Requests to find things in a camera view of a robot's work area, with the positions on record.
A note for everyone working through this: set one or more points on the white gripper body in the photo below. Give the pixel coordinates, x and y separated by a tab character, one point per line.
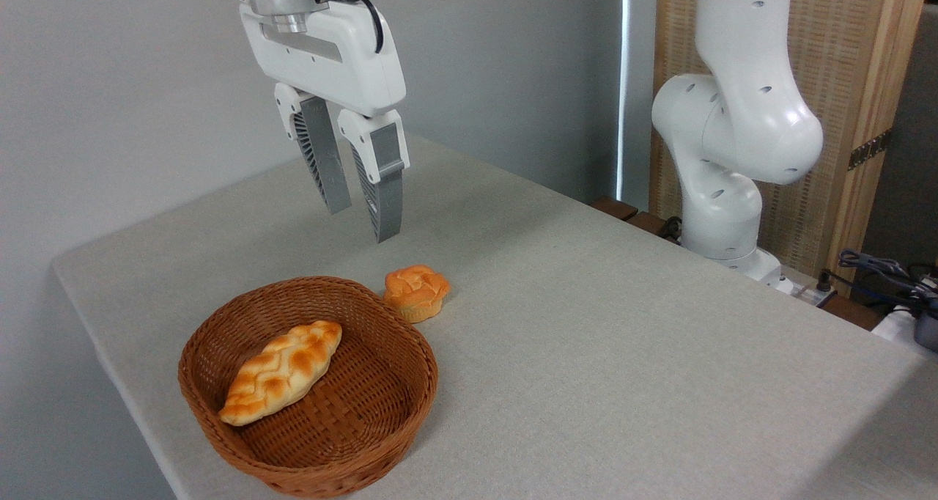
330	64

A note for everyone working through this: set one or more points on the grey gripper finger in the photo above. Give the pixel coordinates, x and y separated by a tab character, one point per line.
326	155
387	199

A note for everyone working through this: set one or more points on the braided golden bread loaf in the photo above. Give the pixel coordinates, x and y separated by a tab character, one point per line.
282	372

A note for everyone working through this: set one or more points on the orange muffin-shaped bread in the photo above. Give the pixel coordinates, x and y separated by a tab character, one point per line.
415	291

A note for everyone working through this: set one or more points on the brown wooden block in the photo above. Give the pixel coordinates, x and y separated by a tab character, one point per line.
614	207

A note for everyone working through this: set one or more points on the brown wicker basket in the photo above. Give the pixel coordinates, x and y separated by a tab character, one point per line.
352	427

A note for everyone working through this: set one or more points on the grey tablecloth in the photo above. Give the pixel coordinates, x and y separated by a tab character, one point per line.
623	383

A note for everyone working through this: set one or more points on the black power plug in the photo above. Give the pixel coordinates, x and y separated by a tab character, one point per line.
825	280

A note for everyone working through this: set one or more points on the metal screen hinge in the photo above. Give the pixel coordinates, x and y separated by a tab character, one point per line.
870	149

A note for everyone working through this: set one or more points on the grey device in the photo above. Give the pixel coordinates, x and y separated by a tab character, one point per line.
928	331

